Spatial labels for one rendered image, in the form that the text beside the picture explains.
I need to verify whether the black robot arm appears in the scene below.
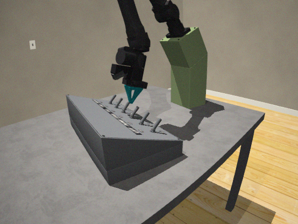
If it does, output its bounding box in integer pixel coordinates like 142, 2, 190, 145
110, 0, 191, 81

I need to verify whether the grey switch console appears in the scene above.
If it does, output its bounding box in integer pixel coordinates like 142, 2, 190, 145
66, 94, 183, 185

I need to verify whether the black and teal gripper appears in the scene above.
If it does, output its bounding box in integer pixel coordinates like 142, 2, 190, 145
122, 68, 148, 104

